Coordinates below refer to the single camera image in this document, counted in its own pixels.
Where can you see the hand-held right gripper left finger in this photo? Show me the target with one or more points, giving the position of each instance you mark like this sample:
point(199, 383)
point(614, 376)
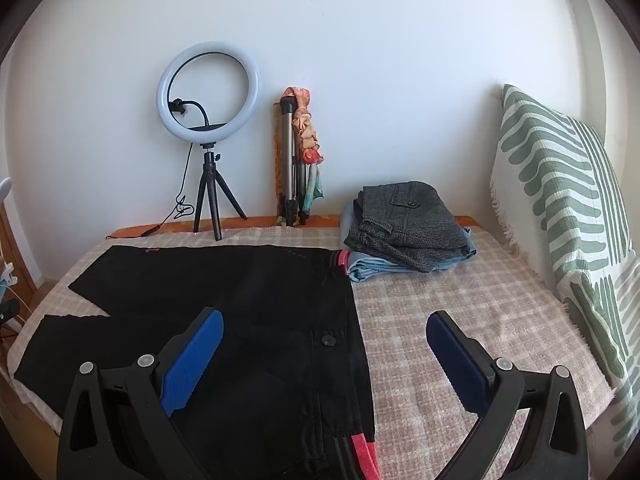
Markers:
point(192, 360)

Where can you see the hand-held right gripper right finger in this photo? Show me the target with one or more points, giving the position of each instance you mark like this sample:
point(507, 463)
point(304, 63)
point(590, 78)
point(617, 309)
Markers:
point(457, 360)

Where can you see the black pants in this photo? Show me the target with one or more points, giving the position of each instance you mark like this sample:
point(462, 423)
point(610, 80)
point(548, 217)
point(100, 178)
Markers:
point(280, 300)

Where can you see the folded grey tweed pants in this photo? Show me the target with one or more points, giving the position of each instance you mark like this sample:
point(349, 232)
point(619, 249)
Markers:
point(410, 230)

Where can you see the pink checkered blanket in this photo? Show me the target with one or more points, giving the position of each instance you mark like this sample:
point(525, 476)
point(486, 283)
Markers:
point(450, 290)

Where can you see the folded blue jeans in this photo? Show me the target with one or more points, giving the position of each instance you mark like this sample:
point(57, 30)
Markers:
point(370, 267)

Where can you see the orange floral bed sheet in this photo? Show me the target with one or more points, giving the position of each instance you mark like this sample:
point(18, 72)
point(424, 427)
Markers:
point(250, 221)

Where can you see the small black tripod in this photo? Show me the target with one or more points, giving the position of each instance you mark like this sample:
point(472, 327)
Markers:
point(210, 175)

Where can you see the light blue chair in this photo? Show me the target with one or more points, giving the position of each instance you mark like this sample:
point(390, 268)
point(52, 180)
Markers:
point(7, 308)

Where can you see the green striped pillow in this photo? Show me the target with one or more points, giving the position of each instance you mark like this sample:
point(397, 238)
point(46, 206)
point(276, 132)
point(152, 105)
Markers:
point(560, 180)

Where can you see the silver folded tripod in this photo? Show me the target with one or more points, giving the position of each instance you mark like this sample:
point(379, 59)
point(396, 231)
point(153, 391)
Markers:
point(286, 160)

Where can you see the white clip lamp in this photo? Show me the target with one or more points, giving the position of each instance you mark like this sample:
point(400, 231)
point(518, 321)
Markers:
point(3, 189)

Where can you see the orange floral scarf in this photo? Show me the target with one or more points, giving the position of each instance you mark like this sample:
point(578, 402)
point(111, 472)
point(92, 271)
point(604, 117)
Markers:
point(306, 130)

